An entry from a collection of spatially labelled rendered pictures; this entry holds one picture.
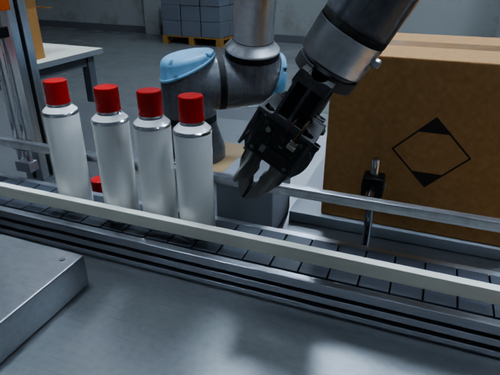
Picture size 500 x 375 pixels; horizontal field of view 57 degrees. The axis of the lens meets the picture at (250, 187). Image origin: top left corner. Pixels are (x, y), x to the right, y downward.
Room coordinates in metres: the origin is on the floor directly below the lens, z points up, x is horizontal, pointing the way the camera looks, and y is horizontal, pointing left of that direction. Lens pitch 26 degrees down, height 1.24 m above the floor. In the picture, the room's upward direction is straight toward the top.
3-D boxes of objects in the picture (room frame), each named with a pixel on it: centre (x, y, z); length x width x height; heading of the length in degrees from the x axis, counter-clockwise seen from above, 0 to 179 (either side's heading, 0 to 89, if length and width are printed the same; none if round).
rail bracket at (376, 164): (0.57, -0.17, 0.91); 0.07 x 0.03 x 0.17; 159
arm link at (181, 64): (0.99, 0.13, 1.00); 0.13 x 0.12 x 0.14; 104
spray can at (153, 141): (0.61, 0.13, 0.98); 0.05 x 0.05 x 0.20
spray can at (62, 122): (0.67, 0.28, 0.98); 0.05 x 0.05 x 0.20
